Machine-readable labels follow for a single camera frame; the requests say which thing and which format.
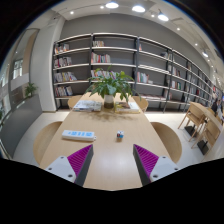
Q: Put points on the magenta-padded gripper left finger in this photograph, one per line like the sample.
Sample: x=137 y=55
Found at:
x=60 y=166

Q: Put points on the white and blue book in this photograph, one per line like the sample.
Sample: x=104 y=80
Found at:
x=86 y=105

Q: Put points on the grey bookshelf unit with books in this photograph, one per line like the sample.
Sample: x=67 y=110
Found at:
x=113 y=49

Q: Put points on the round-backed wooden chair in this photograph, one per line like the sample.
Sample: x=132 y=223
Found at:
x=46 y=140
x=168 y=140
x=143 y=103
x=74 y=101

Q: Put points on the yellow cover book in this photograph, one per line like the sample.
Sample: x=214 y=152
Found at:
x=128 y=107

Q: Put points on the white power strip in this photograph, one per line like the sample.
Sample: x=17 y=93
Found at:
x=78 y=135

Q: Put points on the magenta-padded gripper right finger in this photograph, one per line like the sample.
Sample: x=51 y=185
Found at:
x=163 y=166

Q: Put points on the ceiling lights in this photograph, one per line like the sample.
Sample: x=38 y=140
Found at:
x=138 y=8

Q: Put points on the small white charger block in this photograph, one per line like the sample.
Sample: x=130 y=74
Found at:
x=120 y=134

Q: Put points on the small green background plant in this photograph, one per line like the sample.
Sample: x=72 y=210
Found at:
x=30 y=89

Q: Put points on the green potted plant, glass vase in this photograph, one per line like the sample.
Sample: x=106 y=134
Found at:
x=110 y=85

